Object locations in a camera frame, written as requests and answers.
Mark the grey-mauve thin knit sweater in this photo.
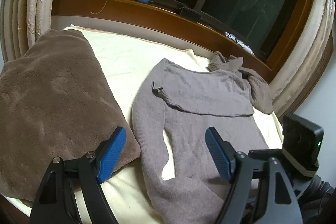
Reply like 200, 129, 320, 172
131, 59, 266, 223

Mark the brown fleece blanket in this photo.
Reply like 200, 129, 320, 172
1, 30, 140, 202

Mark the beige right curtain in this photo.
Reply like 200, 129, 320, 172
269, 0, 335, 117

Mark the beige curtain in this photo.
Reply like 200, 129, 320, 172
1, 0, 53, 62
269, 0, 335, 117

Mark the taupe ribbed knit sweater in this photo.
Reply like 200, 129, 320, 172
207, 51, 273, 114

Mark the patterned white cloth on sill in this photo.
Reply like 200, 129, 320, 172
224, 32, 255, 56

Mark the small black box on sill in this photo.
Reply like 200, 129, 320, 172
179, 6, 202, 23

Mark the brown wooden window sill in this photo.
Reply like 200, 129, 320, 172
51, 0, 334, 119

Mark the beige left curtain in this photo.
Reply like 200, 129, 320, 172
1, 0, 53, 62

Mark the black camera box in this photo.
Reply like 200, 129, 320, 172
282, 114, 324, 177

